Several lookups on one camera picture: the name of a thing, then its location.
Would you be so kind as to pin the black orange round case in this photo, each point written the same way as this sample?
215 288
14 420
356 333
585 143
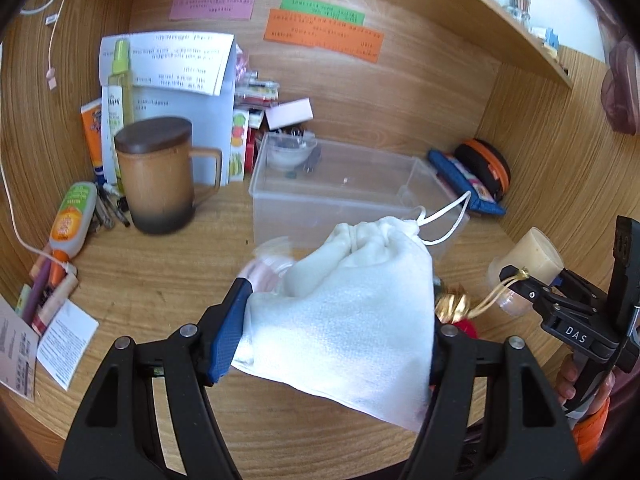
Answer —
487 163

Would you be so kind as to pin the white leaflet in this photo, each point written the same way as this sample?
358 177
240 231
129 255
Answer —
65 341

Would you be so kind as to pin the wooden shelf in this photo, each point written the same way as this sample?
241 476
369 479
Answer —
485 24

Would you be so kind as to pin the orange box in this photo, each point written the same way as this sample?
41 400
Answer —
91 122

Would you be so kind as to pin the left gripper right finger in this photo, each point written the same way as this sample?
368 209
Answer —
492 415

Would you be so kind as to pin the green paper note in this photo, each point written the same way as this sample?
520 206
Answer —
324 9

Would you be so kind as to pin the person's right hand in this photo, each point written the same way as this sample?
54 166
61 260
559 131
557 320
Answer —
567 376

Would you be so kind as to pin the orange and white tube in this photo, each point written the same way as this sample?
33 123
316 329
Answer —
70 227

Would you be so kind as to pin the orange paper note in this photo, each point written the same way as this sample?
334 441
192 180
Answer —
314 31

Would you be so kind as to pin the brown ceramic lidded mug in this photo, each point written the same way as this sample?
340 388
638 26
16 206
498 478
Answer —
155 161

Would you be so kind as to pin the blue zipper pouch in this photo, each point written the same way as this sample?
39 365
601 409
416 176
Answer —
460 181

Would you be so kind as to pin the cream jelly cup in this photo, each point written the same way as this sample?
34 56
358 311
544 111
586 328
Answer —
534 253

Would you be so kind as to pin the fruit pattern box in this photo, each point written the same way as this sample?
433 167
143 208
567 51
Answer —
239 133

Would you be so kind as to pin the pink round compact case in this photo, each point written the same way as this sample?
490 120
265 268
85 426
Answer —
267 267

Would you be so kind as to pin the white drawstring cloth bag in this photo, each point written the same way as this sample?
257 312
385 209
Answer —
354 321

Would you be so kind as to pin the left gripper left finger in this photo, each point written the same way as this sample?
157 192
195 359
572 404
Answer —
115 434

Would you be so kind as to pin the red and gold gift pouch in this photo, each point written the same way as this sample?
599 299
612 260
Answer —
454 306

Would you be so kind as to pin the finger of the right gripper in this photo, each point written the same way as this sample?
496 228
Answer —
585 334
568 296

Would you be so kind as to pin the white folded paper sheet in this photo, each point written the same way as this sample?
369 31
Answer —
182 74

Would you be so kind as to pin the orange sleeve forearm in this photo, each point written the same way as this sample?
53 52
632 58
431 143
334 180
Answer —
587 432

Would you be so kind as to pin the green spray bottle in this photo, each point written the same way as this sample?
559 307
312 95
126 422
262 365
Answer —
119 110

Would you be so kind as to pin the clear plastic storage box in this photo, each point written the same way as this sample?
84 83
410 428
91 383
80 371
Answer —
340 183

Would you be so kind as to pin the white small box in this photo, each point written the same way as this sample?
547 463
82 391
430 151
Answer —
289 114

